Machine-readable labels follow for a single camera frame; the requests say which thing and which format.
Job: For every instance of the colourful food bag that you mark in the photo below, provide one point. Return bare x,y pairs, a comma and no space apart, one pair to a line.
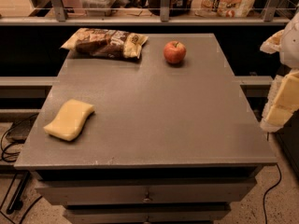
224,8

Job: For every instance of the red apple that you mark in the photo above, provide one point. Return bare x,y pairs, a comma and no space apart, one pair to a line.
174,52

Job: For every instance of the grey drawer cabinet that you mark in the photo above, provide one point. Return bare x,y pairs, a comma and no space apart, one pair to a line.
151,121

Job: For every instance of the yellow sponge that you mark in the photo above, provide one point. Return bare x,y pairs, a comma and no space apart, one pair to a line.
69,120

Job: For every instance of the brown snack bag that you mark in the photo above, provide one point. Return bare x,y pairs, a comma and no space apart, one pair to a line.
105,43

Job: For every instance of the metal shelf rack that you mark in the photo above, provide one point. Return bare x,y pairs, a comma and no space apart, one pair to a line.
21,12

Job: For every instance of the upper grey drawer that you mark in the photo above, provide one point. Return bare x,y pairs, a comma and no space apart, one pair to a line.
144,191

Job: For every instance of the lower grey drawer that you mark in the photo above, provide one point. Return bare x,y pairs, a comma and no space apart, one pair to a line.
146,214

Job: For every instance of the black metal stand leg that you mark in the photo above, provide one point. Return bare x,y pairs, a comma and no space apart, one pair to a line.
16,202

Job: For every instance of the grey drawer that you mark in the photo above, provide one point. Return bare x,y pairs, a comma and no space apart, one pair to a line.
146,214
144,191

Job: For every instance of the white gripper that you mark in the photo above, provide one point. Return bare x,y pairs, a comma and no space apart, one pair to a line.
291,48

